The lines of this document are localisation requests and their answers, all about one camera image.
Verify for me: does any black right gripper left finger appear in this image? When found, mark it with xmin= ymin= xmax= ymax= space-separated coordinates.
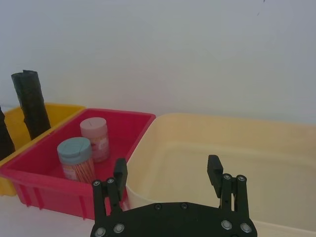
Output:
xmin=91 ymin=158 xmax=128 ymax=221

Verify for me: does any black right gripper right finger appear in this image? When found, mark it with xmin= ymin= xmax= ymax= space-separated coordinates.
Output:
xmin=206 ymin=155 xmax=248 ymax=216

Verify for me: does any cream plastic bin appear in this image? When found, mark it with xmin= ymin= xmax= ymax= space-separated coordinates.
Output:
xmin=125 ymin=113 xmax=316 ymax=237

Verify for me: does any jar with pink lid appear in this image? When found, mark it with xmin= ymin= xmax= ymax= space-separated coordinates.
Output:
xmin=79 ymin=117 xmax=111 ymax=163

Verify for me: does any jar with grey-blue lid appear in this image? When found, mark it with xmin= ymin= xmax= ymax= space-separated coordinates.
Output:
xmin=56 ymin=137 xmax=97 ymax=185

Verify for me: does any red plastic bin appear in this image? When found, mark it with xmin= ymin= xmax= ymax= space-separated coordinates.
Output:
xmin=0 ymin=108 xmax=157 ymax=221

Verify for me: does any yellow plastic bin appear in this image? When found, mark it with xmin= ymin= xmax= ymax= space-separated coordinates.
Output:
xmin=0 ymin=102 xmax=86 ymax=197

